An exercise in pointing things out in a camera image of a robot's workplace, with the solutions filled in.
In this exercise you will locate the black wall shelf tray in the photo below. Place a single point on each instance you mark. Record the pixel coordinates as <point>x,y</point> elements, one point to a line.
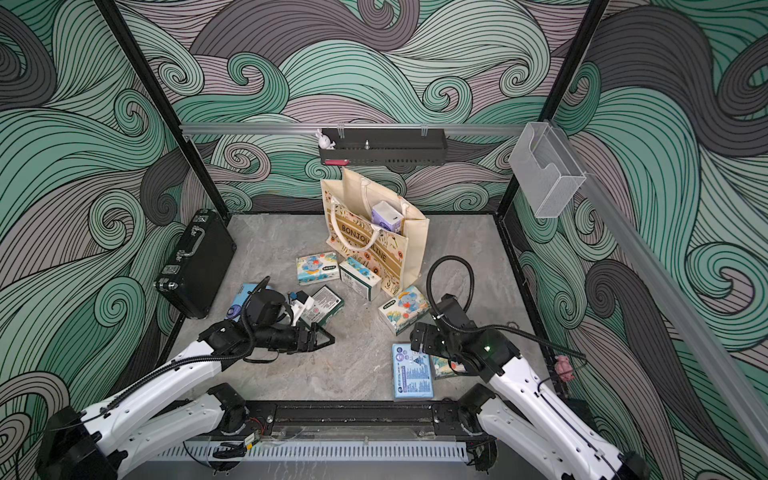
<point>390,147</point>

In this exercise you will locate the white rabbit figurine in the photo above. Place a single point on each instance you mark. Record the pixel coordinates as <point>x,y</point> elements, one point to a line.
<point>324,142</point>

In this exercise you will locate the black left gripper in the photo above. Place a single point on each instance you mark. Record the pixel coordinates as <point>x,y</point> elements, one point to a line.
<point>311,338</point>

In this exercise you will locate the light blue wipes pack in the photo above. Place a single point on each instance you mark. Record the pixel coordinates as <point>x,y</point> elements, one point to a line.
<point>412,373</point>

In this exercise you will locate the black carrying case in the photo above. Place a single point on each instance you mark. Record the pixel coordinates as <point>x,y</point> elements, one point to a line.
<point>193,273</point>

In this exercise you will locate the light blue puppy tissue pack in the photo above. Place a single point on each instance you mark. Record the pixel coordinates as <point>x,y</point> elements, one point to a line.
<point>239,303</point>

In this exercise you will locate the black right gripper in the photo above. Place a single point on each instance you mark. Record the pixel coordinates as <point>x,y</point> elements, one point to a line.
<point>428,345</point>

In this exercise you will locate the green blue tissue pack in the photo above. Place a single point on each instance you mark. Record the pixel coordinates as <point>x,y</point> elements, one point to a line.
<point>360,278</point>

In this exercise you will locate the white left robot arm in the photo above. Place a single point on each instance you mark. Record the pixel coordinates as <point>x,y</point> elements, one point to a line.
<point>107,439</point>

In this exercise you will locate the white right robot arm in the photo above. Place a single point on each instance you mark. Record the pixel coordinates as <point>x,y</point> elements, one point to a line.
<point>514,405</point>

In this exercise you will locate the floral canvas tote bag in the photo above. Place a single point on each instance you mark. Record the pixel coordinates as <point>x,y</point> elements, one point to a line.
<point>348,208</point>

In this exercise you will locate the elephant print tissue pack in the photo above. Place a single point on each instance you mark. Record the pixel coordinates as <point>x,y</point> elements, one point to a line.
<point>317,268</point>
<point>444,368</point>
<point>404,309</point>

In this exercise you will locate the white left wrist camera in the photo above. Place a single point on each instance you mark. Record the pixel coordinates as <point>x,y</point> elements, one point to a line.
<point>299,302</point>

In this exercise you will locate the pink plush toy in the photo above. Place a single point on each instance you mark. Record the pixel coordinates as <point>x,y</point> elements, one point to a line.
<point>564,369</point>

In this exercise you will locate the white slotted cable duct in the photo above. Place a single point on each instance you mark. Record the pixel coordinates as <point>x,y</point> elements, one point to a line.
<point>328,451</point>

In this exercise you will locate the clear acrylic wall holder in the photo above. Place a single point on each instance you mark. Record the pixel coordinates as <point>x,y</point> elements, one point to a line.
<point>546,167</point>

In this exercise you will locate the green barcode tissue pack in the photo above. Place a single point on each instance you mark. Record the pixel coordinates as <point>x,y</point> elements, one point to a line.
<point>326,304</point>

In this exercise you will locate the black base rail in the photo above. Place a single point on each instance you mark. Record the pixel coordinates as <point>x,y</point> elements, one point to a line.
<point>442,418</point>

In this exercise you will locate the purple puppy tissue pack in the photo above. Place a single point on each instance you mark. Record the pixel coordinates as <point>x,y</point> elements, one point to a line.
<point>387,217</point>

